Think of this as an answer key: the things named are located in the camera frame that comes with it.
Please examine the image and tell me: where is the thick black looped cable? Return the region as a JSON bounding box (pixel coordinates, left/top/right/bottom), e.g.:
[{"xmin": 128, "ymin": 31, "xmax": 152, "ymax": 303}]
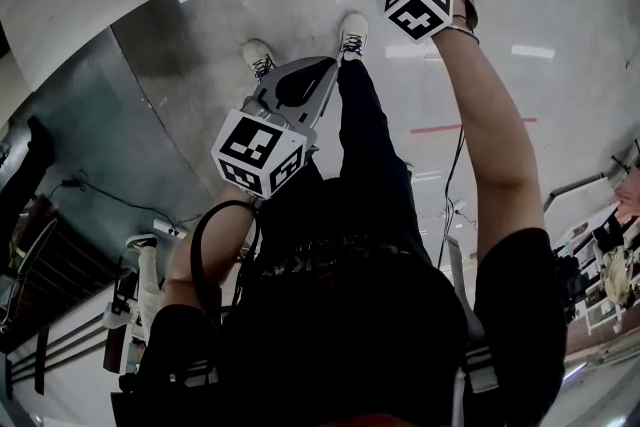
[{"xmin": 189, "ymin": 199, "xmax": 262, "ymax": 316}]

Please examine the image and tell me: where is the person's right leg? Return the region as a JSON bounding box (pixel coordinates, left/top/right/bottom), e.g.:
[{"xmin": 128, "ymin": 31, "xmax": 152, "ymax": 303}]
[{"xmin": 335, "ymin": 57, "xmax": 416, "ymax": 196}]

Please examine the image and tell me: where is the person's white shoe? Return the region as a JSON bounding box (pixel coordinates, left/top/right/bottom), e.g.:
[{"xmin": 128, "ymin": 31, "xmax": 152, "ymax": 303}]
[
  {"xmin": 337, "ymin": 12, "xmax": 370, "ymax": 63},
  {"xmin": 242, "ymin": 39, "xmax": 277, "ymax": 80}
]

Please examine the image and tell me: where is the pink cloth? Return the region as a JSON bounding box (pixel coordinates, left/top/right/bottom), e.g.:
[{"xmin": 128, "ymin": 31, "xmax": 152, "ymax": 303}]
[{"xmin": 612, "ymin": 164, "xmax": 640, "ymax": 216}]

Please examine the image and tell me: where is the red floor tape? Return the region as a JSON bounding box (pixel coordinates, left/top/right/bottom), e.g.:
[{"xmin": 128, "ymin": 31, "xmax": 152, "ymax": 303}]
[{"xmin": 410, "ymin": 117, "xmax": 538, "ymax": 135}]

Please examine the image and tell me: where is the person's right white shoe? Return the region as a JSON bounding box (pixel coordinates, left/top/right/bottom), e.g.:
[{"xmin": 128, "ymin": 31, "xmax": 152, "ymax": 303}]
[{"xmin": 337, "ymin": 12, "xmax": 370, "ymax": 63}]

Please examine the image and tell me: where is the person's left white shoe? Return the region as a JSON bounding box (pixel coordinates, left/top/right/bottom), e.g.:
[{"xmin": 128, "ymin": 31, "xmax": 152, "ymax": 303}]
[{"xmin": 242, "ymin": 39, "xmax": 277, "ymax": 80}]

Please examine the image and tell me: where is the person's left forearm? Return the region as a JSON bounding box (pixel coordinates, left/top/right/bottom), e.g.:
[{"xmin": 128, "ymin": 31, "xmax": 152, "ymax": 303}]
[{"xmin": 162, "ymin": 194, "xmax": 254, "ymax": 311}]

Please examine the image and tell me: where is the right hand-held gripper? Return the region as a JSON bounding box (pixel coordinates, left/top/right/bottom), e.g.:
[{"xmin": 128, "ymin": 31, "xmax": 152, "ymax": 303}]
[{"xmin": 375, "ymin": 0, "xmax": 480, "ymax": 45}]

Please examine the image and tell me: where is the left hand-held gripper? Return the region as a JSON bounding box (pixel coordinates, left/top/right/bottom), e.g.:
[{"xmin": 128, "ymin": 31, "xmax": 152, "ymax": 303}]
[{"xmin": 210, "ymin": 56, "xmax": 337, "ymax": 202}]

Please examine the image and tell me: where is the person's black printed t-shirt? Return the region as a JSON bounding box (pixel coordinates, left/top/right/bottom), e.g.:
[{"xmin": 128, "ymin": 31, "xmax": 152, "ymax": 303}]
[{"xmin": 114, "ymin": 159, "xmax": 569, "ymax": 427}]

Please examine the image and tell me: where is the white shelf rack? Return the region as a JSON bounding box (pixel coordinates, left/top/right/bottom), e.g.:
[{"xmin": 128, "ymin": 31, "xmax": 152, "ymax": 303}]
[{"xmin": 549, "ymin": 204, "xmax": 626, "ymax": 336}]

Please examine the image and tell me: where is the person's right forearm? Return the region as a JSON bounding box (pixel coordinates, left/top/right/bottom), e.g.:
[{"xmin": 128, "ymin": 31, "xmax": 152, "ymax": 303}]
[{"xmin": 430, "ymin": 22, "xmax": 546, "ymax": 236}]

